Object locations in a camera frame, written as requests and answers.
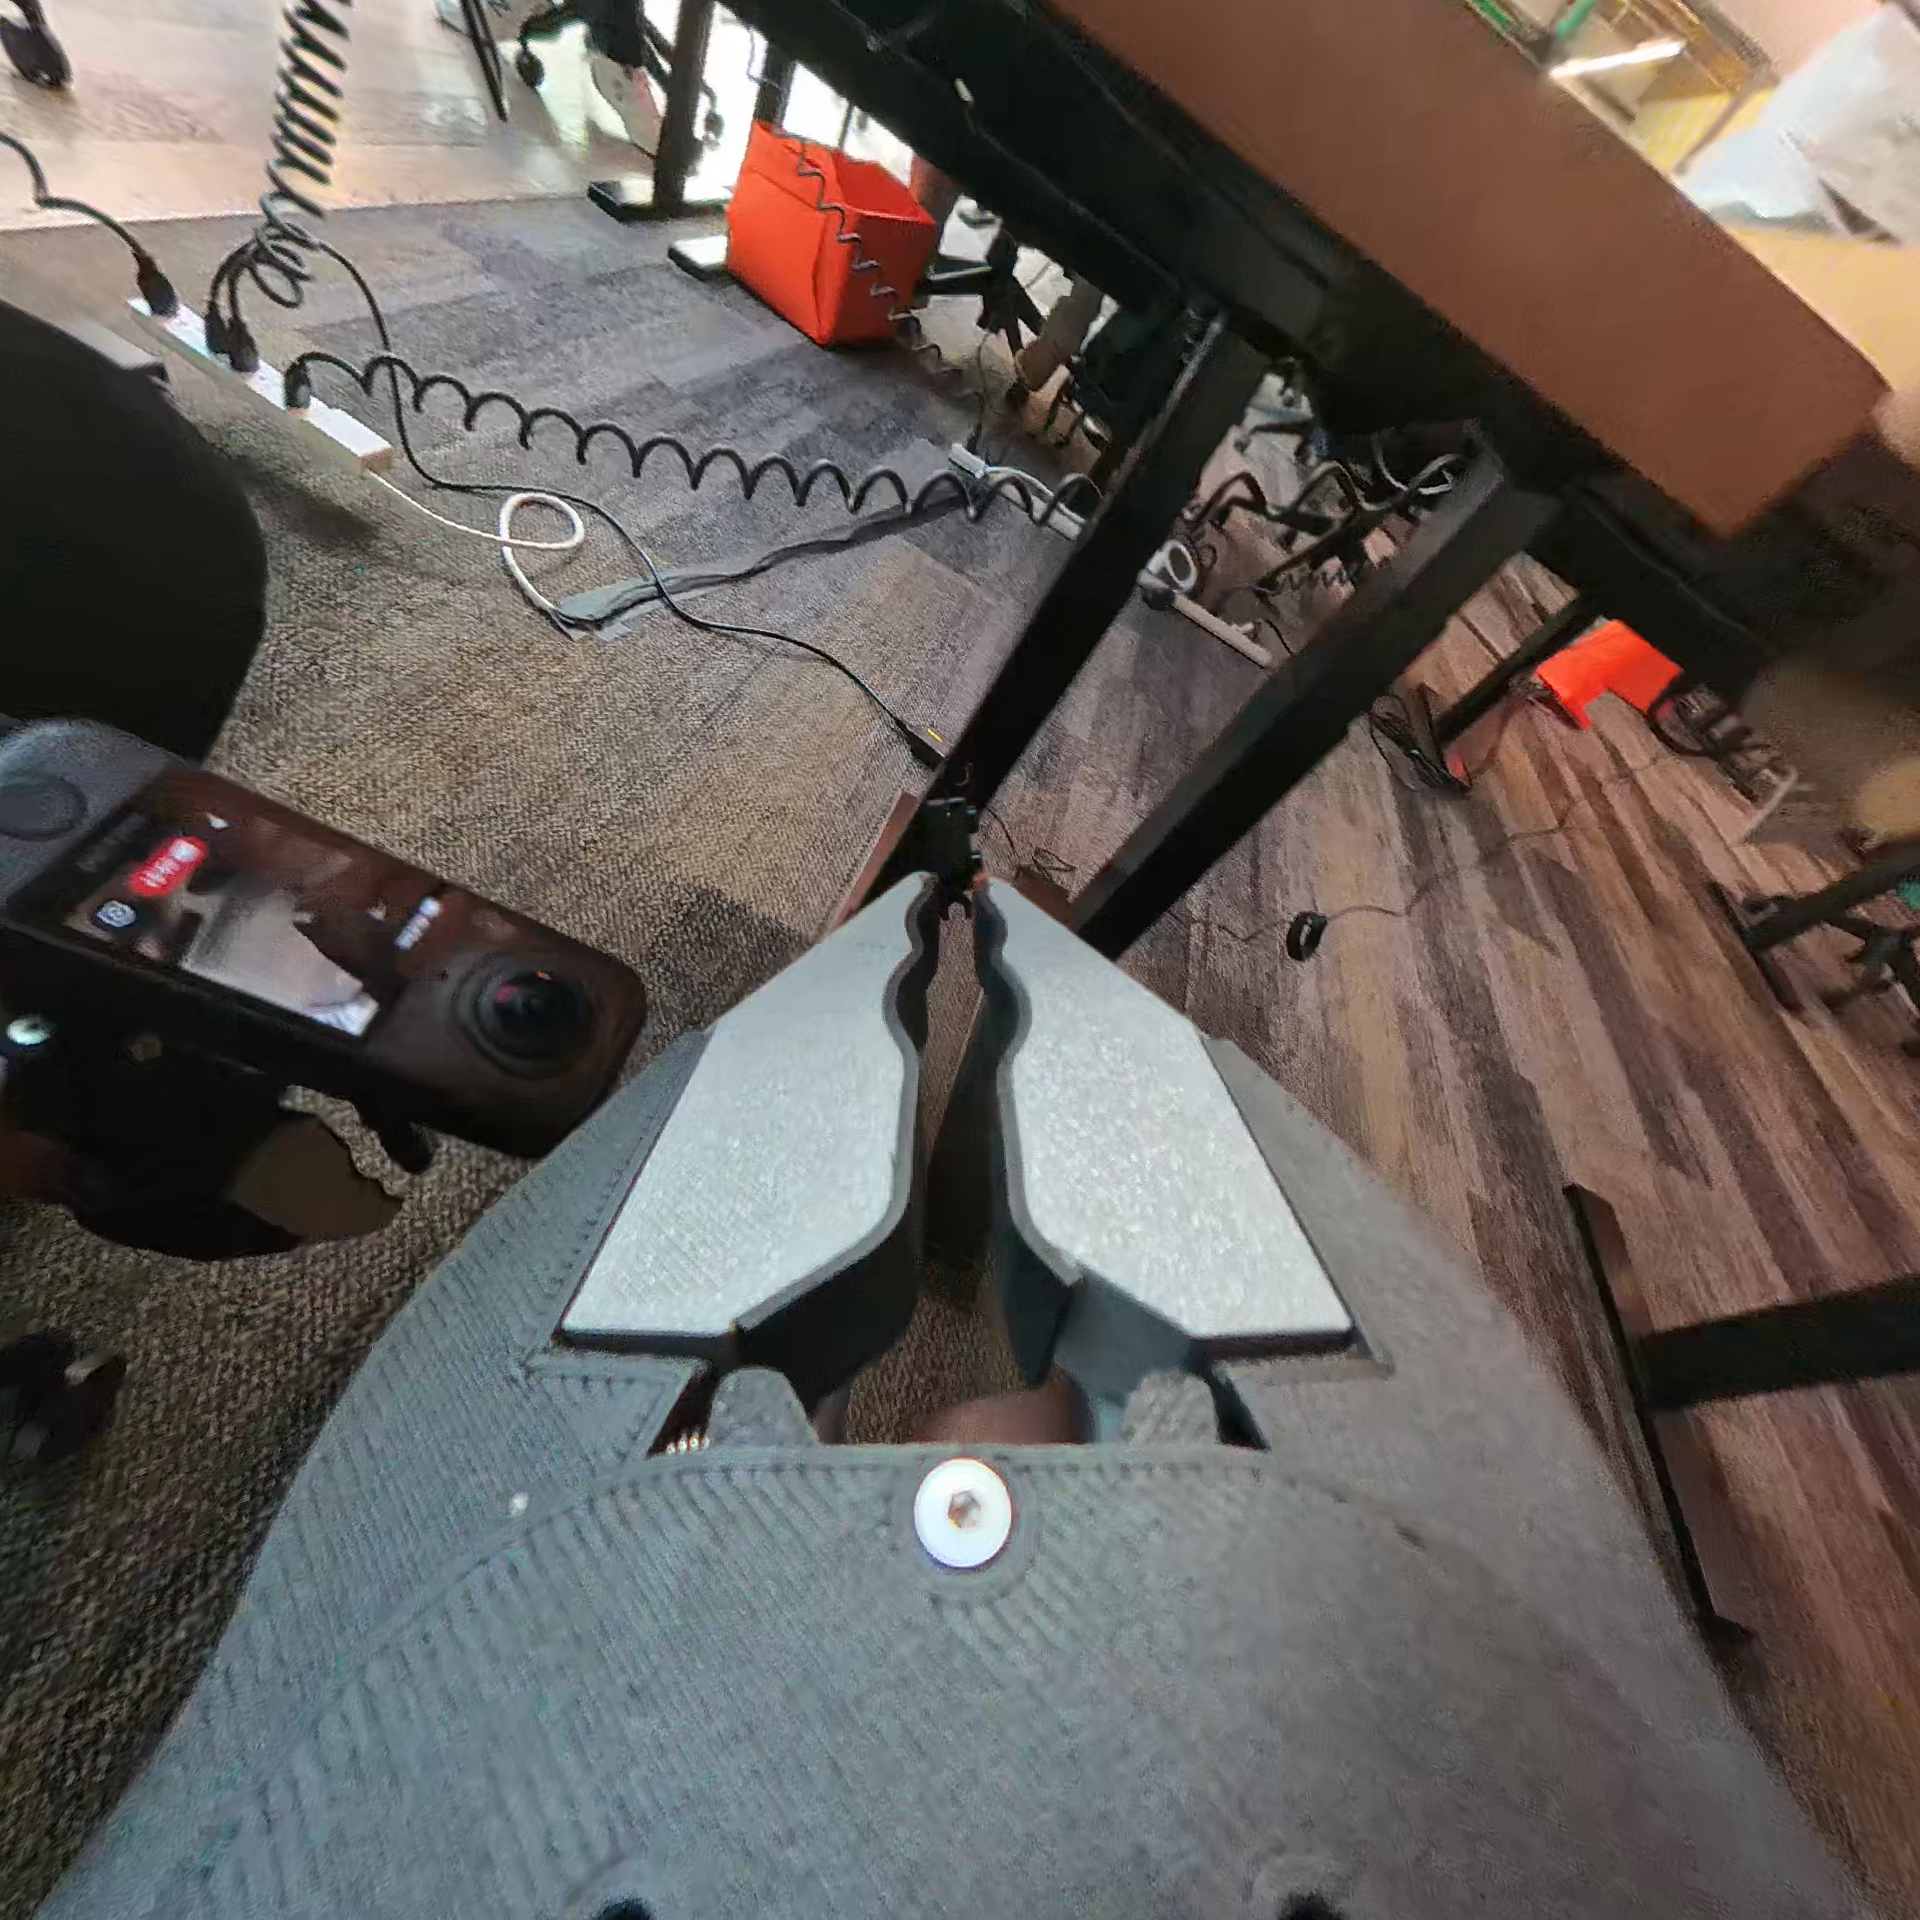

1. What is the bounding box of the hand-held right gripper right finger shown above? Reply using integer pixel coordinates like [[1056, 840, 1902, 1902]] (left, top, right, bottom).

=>
[[972, 880, 1360, 1430]]

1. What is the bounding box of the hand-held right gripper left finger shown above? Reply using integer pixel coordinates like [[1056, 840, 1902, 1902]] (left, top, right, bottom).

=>
[[558, 873, 932, 1405]]

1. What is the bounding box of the small black lego piece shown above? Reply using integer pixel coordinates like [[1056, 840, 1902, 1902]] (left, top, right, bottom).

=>
[[921, 796, 993, 928]]

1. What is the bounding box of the person's left hand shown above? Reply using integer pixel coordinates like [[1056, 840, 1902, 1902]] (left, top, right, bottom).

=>
[[229, 1118, 408, 1249]]

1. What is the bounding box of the grey floor tape strip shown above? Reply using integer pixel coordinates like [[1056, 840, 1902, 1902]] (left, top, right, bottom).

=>
[[550, 504, 976, 642]]

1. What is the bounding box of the person's black trouser leg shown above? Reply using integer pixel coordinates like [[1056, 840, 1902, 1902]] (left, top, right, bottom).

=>
[[0, 298, 272, 761]]

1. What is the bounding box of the small orange fabric box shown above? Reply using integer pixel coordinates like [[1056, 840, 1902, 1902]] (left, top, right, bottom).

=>
[[1533, 619, 1684, 731]]

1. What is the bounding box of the small white power strip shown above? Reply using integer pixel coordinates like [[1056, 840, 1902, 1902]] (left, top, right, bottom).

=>
[[945, 440, 1086, 540]]

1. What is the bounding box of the thin black cable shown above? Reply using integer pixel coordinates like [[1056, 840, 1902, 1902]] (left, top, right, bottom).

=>
[[376, 360, 952, 763]]

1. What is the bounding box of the white flat cable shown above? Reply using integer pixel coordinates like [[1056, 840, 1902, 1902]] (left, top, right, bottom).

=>
[[357, 461, 590, 619]]

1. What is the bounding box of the long coiled black cable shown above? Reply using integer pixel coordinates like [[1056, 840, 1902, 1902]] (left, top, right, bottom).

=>
[[282, 349, 1100, 530]]

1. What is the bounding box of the hanging coiled black cable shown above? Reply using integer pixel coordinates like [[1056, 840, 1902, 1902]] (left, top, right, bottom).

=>
[[209, 0, 360, 368]]

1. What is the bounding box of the brown wooden table black frame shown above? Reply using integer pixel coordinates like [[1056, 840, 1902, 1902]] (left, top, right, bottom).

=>
[[717, 0, 1920, 965]]

